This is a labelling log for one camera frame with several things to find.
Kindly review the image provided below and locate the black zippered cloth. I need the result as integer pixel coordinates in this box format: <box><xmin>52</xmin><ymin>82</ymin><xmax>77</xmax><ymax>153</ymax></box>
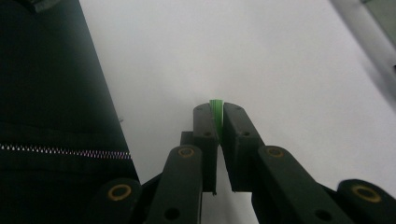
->
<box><xmin>0</xmin><ymin>0</ymin><xmax>140</xmax><ymax>224</ymax></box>

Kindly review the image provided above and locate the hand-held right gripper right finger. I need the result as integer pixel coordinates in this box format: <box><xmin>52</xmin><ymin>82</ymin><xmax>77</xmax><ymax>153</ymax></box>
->
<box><xmin>221</xmin><ymin>102</ymin><xmax>266</xmax><ymax>193</ymax></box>

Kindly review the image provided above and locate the green terminal block connector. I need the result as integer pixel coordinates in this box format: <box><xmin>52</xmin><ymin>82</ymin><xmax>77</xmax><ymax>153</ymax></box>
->
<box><xmin>208</xmin><ymin>99</ymin><xmax>224</xmax><ymax>143</ymax></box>

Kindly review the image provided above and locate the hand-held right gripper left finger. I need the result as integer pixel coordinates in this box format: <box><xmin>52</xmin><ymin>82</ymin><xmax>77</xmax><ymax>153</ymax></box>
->
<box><xmin>179</xmin><ymin>103</ymin><xmax>219</xmax><ymax>196</ymax></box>

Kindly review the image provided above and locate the translucent grey compartment organizer box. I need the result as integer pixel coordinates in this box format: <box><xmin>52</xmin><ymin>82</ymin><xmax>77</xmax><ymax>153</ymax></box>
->
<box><xmin>329</xmin><ymin>0</ymin><xmax>396</xmax><ymax>78</ymax></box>

